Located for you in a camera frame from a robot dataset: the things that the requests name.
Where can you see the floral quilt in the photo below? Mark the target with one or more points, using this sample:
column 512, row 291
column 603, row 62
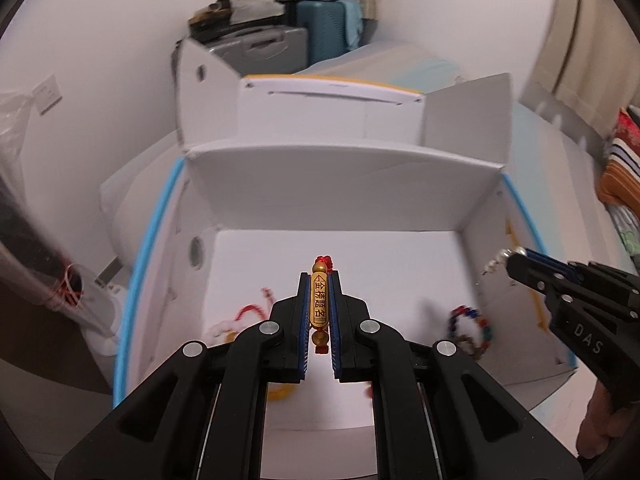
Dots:
column 627, row 226

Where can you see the striped red orange pillow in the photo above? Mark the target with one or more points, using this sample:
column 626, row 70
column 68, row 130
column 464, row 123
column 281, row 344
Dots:
column 620, row 181

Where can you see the clear plastic bag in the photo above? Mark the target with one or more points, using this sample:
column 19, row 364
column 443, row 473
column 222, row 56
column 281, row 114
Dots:
column 33, row 264

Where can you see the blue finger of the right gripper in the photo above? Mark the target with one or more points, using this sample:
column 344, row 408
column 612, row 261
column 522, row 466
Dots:
column 545, row 257
column 527, row 273

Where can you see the white wall socket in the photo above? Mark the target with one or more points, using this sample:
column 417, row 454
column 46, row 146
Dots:
column 46, row 95

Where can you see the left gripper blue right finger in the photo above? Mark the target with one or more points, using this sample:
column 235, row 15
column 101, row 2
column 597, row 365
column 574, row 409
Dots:
column 437, row 413

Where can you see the blue white cardboard box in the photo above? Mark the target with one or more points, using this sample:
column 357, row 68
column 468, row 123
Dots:
column 405, row 191

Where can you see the right hand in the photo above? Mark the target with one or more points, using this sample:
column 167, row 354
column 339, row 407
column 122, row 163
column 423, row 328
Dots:
column 601, row 424

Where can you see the teal suitcase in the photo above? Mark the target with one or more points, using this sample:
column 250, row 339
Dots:
column 333, row 27

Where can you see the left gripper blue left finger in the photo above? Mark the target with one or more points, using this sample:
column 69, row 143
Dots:
column 201, row 414

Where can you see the grey hard case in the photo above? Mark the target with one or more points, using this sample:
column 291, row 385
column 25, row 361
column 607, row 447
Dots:
column 273, row 49

